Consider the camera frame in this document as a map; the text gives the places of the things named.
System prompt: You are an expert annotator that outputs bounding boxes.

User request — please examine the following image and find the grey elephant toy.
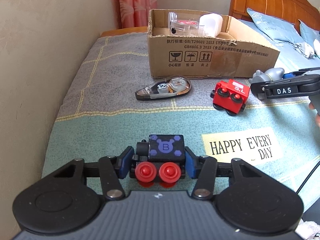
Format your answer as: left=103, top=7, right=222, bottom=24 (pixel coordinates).
left=248, top=68, right=285, bottom=85

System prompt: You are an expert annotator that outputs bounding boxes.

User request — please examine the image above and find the black toy train car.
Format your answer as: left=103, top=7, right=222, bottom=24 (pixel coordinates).
left=129, top=134, right=186, bottom=188

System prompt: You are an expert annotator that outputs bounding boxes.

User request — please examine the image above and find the white medical cotton swab box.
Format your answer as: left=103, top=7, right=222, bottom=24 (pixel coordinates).
left=198, top=13, right=223, bottom=37

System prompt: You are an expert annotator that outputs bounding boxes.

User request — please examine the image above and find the clear round container red lid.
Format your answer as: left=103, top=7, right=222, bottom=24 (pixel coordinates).
left=168, top=11, right=200, bottom=36

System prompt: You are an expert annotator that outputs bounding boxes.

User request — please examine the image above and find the person's right hand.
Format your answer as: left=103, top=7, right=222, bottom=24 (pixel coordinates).
left=308, top=102, right=320, bottom=127

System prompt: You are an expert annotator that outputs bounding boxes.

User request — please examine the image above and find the blue bed sheet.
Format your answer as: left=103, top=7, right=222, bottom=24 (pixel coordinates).
left=240, top=20, right=320, bottom=73

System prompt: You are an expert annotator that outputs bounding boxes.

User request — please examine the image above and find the blue floral pillow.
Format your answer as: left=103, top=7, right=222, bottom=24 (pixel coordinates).
left=246, top=8, right=304, bottom=44

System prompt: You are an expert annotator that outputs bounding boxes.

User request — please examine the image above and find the brown cardboard box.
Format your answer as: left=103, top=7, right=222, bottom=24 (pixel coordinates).
left=148, top=9, right=280, bottom=78

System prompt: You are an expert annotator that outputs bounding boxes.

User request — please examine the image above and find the checked grey green blanket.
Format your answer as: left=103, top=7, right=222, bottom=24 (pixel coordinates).
left=41, top=31, right=320, bottom=205

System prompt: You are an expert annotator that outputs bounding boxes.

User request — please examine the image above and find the red toy train car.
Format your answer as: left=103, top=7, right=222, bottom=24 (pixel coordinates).
left=210, top=79, right=250, bottom=116

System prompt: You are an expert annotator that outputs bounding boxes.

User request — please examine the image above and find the wooden headboard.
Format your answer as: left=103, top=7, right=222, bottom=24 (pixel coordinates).
left=229, top=0, right=319, bottom=31

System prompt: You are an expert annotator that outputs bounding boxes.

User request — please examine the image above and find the correction tape dispenser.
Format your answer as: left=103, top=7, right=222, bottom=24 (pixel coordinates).
left=135, top=75, right=192, bottom=101

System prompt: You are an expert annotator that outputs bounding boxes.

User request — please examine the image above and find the pink curtain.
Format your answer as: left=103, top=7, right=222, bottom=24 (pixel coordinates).
left=119, top=0, right=157, bottom=28

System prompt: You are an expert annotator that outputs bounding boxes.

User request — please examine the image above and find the black cable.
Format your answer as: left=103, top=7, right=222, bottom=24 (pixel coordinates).
left=295, top=159, right=320, bottom=194

